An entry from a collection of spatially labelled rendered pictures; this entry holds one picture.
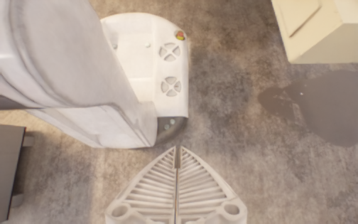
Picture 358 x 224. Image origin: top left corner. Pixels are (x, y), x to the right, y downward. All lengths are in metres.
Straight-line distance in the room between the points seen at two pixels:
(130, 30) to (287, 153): 1.13
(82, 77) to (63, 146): 0.96
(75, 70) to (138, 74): 0.49
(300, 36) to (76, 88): 0.39
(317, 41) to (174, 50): 0.46
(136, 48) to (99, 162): 0.70
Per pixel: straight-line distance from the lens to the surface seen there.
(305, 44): 0.36
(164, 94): 0.62
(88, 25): 0.24
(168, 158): 0.16
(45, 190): 1.22
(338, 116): 1.36
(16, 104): 0.25
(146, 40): 0.76
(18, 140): 1.24
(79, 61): 0.21
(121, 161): 0.94
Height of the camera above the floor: 0.86
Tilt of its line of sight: 77 degrees down
